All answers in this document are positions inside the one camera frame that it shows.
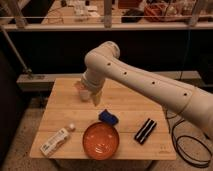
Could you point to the wooden table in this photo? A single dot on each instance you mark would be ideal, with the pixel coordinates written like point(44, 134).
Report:
point(132, 109)

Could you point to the black white striped block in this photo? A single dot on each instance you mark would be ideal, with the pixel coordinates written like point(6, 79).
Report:
point(144, 132)

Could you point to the white squeeze bottle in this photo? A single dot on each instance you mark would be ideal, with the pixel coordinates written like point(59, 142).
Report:
point(55, 141)

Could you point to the orange round plate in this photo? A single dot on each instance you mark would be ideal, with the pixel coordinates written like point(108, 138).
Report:
point(100, 141)

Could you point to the grey low ledge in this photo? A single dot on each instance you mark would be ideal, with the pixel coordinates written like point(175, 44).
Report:
point(44, 82)

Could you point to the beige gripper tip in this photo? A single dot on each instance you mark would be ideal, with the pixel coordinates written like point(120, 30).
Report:
point(96, 98)

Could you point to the blue cloth piece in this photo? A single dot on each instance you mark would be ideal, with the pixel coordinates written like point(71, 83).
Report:
point(107, 117)

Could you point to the black object on shelf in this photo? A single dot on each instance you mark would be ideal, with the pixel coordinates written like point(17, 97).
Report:
point(132, 16)

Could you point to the metal diagonal pole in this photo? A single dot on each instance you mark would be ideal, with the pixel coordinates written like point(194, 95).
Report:
point(27, 70)

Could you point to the pink plastic cup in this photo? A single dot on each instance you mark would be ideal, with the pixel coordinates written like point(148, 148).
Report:
point(84, 93)

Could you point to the red basket on shelf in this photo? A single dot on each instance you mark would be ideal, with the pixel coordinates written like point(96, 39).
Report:
point(156, 13)

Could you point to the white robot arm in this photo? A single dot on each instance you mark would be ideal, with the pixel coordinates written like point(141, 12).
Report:
point(190, 102)

